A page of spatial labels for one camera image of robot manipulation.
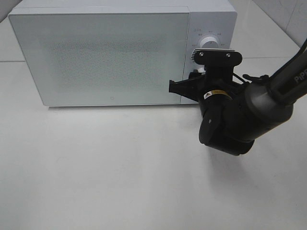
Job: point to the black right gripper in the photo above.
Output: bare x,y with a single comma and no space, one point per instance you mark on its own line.
200,83

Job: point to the white timer knob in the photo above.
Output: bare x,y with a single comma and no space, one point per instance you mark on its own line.
200,70

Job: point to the white microwave door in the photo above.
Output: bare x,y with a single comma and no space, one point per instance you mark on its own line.
103,59

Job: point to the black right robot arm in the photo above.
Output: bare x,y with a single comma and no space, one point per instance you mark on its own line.
236,110

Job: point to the upper white power knob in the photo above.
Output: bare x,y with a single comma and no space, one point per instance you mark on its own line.
210,41

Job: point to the white microwave oven body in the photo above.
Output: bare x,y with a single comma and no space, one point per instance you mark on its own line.
206,17

